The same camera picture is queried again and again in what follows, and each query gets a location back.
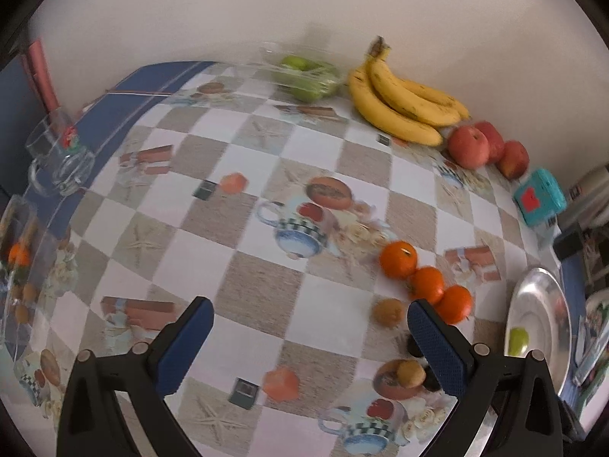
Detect brown longan fruit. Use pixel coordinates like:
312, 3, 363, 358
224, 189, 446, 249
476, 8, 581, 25
371, 298, 406, 328

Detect small brown longan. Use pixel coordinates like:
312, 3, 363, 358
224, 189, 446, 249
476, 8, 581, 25
396, 359, 426, 389

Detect teal box red sticker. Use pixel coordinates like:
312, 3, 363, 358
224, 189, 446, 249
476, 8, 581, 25
513, 168, 567, 227

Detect silver metal plate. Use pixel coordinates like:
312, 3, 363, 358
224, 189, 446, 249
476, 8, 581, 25
504, 266, 573, 394

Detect black phone on stand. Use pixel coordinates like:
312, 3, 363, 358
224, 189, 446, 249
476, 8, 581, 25
552, 227, 584, 262

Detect red apple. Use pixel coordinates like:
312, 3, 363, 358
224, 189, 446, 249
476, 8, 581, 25
496, 141, 529, 181
474, 121, 505, 164
447, 126, 490, 170

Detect steel thermos flask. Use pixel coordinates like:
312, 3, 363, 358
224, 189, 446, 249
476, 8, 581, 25
557, 164, 609, 231

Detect red apple front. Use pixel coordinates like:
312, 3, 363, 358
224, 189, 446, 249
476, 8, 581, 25
447, 126, 490, 170

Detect patterned checkered tablecloth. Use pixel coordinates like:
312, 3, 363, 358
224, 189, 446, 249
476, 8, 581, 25
1, 62, 551, 456

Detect orange tangerine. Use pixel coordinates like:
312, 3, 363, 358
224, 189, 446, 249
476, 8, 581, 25
435, 285, 474, 325
409, 266, 445, 305
379, 240, 418, 280

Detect clear bag green fruits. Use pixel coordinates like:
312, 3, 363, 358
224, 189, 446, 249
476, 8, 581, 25
259, 42, 344, 103

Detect red apple middle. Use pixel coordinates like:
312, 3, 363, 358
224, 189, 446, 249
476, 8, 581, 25
474, 121, 505, 164

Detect yellow banana bunch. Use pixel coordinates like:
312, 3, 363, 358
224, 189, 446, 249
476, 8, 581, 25
348, 36, 470, 147

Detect dark plum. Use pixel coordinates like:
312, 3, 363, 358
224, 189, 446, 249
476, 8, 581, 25
406, 334, 424, 359

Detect red apple far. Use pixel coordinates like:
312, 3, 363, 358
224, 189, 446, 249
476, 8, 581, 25
496, 141, 529, 181

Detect clear glass mug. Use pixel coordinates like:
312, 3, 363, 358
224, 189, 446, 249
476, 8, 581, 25
26, 107, 95, 197

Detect green mango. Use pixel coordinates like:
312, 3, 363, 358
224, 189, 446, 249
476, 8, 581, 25
508, 327, 529, 357

